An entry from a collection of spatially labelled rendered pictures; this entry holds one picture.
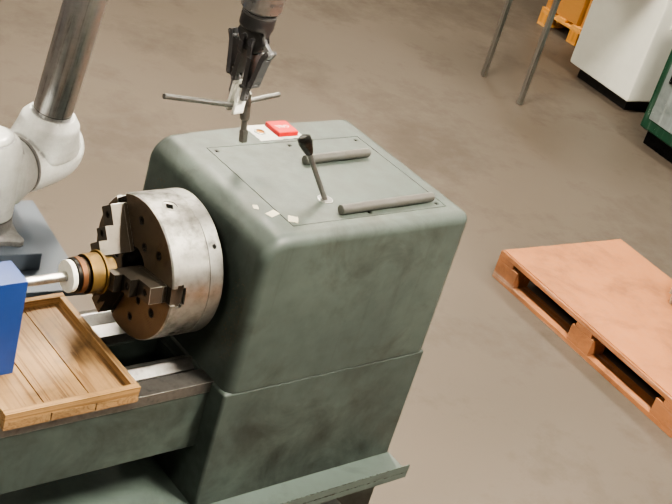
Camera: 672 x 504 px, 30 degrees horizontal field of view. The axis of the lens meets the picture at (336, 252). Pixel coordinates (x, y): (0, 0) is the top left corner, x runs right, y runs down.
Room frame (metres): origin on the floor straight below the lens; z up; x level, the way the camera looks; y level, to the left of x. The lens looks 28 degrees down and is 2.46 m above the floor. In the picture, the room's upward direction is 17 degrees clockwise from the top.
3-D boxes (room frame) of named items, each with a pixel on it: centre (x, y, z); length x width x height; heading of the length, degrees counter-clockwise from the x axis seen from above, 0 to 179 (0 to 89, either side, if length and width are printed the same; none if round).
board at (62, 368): (2.13, 0.54, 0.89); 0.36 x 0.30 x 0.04; 46
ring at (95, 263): (2.19, 0.47, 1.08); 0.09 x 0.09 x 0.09; 46
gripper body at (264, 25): (2.50, 0.30, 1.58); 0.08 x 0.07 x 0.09; 54
